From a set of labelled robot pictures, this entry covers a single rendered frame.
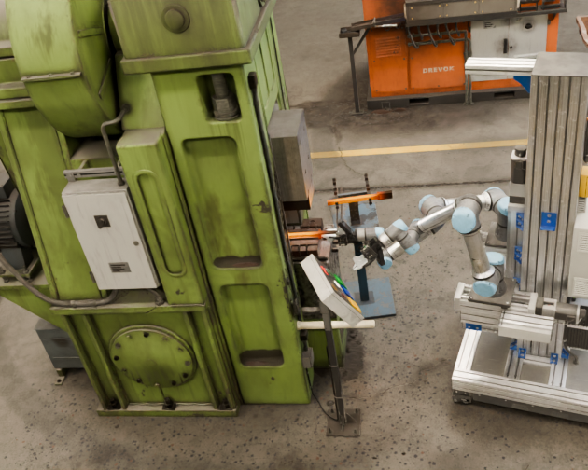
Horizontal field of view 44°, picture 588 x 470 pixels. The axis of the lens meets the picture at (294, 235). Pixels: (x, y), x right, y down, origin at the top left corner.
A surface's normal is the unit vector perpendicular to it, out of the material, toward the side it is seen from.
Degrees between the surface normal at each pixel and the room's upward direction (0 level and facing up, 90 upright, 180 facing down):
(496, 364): 0
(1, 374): 0
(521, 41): 90
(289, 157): 90
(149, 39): 90
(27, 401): 0
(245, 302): 90
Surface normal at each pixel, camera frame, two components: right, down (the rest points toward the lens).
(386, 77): -0.11, 0.62
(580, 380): -0.15, -0.79
